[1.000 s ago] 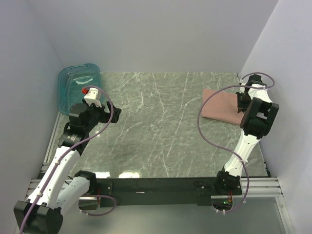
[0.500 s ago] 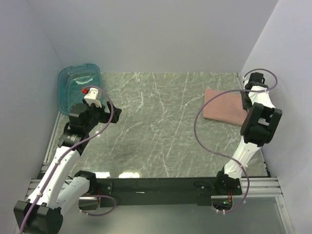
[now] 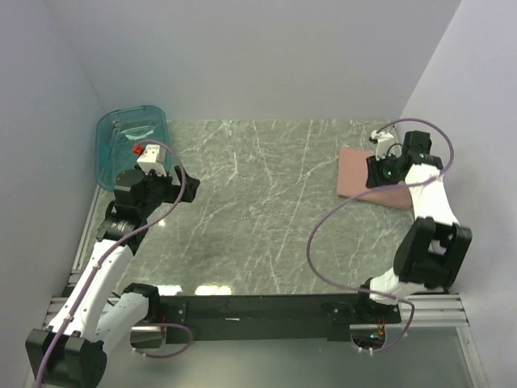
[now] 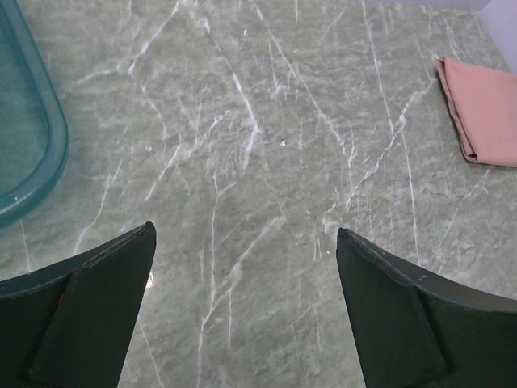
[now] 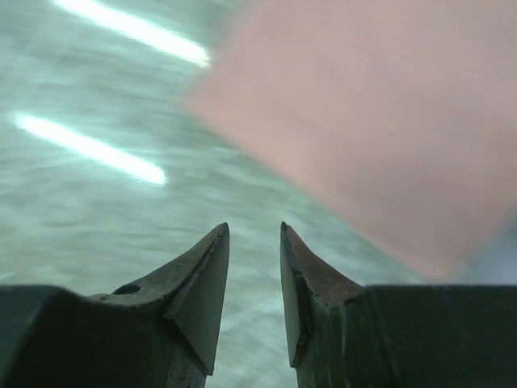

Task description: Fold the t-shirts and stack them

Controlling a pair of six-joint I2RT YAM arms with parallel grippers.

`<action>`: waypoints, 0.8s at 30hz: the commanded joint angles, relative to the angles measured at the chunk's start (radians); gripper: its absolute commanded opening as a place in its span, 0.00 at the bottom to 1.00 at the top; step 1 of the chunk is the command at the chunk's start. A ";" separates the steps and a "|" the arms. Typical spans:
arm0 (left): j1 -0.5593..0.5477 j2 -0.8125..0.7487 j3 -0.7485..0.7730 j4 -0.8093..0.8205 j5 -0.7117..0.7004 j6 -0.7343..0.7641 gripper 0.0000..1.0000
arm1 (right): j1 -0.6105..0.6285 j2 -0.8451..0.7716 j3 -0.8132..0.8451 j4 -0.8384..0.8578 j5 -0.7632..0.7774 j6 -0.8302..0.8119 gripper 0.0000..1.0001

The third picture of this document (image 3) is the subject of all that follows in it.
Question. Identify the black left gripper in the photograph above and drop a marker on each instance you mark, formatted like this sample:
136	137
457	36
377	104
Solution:
173	189

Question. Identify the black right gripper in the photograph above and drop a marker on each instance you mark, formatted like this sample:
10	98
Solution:
374	178

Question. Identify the teal transparent plastic basket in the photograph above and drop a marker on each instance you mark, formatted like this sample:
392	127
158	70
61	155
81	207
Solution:
116	134

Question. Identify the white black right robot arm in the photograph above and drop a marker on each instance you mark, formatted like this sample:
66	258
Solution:
433	250

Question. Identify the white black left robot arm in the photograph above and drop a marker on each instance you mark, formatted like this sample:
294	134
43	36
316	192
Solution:
72	349

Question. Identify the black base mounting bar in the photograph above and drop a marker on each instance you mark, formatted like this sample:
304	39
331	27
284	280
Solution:
275	317

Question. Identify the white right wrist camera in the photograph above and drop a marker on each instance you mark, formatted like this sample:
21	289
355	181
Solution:
384	142

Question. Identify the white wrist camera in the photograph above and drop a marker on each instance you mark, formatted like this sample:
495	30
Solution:
384	142
151	159

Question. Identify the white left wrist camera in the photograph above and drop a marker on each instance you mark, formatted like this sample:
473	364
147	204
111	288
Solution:
151	159

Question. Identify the aluminium frame rail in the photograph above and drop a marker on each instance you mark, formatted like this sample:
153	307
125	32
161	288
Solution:
440	311

